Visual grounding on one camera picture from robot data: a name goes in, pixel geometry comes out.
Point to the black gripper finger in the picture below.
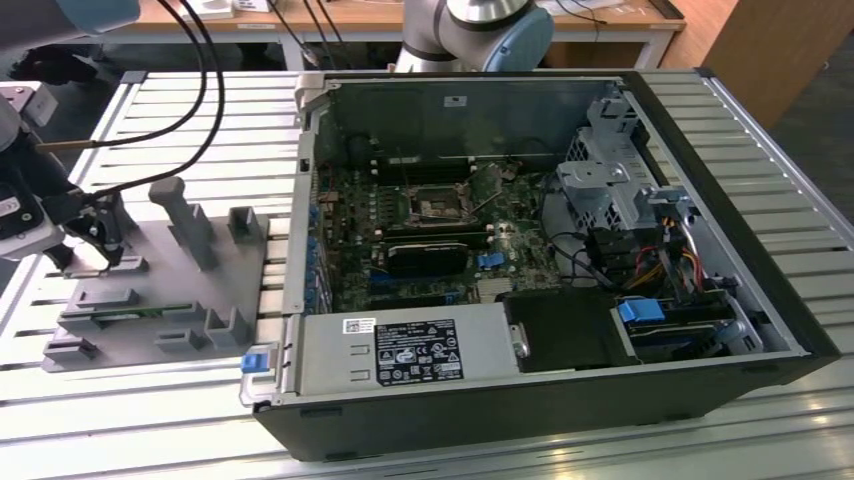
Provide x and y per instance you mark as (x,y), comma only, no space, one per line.
(63,257)
(110,230)

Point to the silver square CPU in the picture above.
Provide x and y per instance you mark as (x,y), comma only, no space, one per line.
(87,272)

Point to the black RAM slot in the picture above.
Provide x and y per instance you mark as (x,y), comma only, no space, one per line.
(434,240)
(428,177)
(428,231)
(428,166)

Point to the CPU socket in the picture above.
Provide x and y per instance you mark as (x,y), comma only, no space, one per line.
(437,204)

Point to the grey plastic parts rack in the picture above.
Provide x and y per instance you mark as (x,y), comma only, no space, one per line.
(174,280)

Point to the green RAM stick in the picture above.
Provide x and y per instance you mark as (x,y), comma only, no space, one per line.
(155,314)

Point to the blue plastic case latch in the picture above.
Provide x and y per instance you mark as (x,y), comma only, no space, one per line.
(254,363)

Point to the silver power supply unit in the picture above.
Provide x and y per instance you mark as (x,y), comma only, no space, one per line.
(334,350)

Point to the small white box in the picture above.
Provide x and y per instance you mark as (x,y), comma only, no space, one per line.
(255,5)

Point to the black graphics card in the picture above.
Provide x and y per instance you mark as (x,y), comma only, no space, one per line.
(428,260)

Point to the blue board connector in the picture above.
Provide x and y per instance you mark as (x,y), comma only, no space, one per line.
(490,260)

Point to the thin metal locking lever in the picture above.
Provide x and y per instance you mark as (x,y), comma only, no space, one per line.
(493,194)

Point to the silver chipset heatsink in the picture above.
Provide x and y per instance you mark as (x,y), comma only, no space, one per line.
(500,290)

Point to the green motherboard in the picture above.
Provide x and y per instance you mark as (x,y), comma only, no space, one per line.
(528,245)

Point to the black plastic shroud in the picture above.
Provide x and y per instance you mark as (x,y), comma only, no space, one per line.
(568,330)

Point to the silver metal drive cage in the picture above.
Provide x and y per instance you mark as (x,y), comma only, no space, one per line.
(590,190)

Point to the black open PC case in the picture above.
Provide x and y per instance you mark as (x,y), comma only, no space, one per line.
(534,420)

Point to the blue disk carrier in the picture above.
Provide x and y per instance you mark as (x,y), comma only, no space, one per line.
(641,312)

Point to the wooden desk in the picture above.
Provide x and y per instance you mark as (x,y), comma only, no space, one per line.
(621,25)

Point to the wooden cabinet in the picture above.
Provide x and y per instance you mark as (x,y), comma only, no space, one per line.
(768,50)

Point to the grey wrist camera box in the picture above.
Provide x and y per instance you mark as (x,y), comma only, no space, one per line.
(23,225)

